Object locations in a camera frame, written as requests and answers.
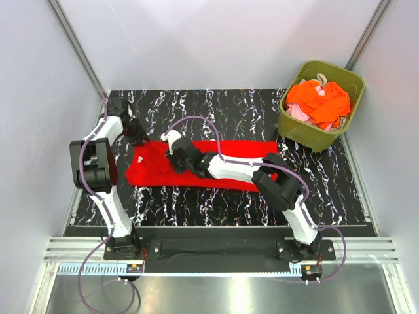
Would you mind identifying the red t-shirt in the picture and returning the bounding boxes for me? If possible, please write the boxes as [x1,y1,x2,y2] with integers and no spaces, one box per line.
[126,140,278,192]

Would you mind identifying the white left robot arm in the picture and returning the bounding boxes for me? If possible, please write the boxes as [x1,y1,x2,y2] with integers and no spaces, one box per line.
[69,97,149,260]

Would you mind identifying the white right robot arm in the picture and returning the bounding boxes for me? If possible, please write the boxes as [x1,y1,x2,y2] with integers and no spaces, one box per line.
[161,131,322,260]

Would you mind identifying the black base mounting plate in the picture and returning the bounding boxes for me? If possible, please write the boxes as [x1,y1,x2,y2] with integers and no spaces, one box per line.
[104,227,336,275]

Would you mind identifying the pink garment in bin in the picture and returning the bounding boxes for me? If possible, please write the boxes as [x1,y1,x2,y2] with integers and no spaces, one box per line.
[284,85,325,125]

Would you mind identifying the left small controller board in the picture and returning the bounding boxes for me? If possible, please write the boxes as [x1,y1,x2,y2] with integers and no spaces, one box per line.
[126,264,144,274]

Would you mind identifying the small controller board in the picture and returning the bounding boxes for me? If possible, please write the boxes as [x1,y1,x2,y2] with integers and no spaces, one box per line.
[302,265,323,276]
[126,264,144,274]

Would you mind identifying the olive green plastic bin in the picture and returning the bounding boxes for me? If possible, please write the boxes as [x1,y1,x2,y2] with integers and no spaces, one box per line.
[278,61,365,152]

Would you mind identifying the orange t-shirt in bin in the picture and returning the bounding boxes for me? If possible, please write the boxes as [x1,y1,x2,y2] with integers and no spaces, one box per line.
[284,80,351,131]

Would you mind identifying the beige garment in bin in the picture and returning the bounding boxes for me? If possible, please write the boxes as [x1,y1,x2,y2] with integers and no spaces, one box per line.
[298,73,328,88]

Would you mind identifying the right small controller board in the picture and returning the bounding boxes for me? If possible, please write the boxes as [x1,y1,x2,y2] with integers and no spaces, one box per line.
[302,265,323,276]

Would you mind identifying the aluminium left corner post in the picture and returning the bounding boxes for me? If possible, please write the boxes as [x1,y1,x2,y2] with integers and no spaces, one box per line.
[46,0,105,99]

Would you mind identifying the aluminium corner post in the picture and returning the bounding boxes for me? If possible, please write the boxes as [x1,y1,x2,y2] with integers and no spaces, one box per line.
[345,0,393,71]
[46,0,105,99]

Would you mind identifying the aluminium front rail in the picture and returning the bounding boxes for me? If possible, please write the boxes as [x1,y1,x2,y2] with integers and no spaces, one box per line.
[43,237,398,280]

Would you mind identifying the aluminium right corner post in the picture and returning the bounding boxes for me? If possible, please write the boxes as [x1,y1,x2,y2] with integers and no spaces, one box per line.
[345,0,393,71]

